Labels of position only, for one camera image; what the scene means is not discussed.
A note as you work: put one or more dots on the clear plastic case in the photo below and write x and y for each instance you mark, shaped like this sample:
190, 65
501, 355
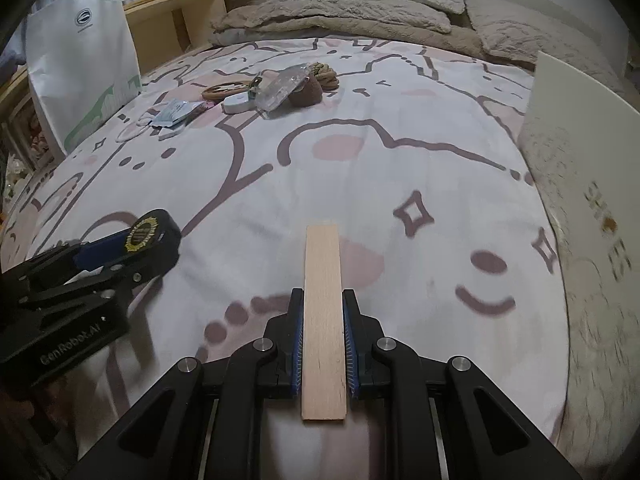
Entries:
287, 81

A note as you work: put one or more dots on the left quilted beige pillow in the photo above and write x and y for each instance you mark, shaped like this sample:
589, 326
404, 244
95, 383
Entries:
392, 12

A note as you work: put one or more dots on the quilted beige pillow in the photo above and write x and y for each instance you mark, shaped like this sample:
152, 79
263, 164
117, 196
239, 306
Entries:
392, 12
518, 34

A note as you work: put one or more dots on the wooden bedside shelf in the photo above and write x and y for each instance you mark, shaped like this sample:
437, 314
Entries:
161, 29

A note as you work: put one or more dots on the white storage box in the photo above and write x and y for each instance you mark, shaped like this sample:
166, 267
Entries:
581, 143

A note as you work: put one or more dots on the round panda cork coaster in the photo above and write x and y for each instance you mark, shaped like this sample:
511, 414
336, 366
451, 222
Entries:
219, 92

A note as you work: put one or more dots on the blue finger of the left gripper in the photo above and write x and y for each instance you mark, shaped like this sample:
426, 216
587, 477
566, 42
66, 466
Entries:
80, 279
107, 247

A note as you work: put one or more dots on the knotted rope ball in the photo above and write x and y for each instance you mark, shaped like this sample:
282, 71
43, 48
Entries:
326, 76

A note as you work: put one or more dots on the cartoon bunny bedsheet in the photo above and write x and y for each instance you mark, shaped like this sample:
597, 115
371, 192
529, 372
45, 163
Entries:
443, 236

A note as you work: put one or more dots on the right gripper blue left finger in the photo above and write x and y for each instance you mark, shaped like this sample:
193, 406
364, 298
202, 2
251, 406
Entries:
202, 420

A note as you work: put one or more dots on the black round tin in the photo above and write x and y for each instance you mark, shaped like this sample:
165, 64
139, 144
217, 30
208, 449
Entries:
151, 247

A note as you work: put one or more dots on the white tote bag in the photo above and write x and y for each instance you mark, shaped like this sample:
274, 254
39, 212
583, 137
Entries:
82, 68

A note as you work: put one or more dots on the white medicine pouch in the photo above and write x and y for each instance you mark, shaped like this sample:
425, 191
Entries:
176, 111

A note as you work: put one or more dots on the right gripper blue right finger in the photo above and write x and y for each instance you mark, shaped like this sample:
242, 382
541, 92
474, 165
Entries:
443, 420

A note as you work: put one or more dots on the beige folded blanket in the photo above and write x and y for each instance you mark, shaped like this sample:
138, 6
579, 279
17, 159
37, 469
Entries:
461, 40

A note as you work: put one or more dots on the green clip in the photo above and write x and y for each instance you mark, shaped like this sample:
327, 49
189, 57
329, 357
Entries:
254, 89

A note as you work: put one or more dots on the long wooden block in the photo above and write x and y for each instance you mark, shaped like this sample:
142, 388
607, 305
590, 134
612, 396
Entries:
324, 390

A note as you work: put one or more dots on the right quilted beige pillow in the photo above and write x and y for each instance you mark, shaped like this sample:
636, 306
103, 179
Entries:
518, 34

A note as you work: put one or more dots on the brown tape roll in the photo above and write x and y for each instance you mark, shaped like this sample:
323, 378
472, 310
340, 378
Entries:
308, 93

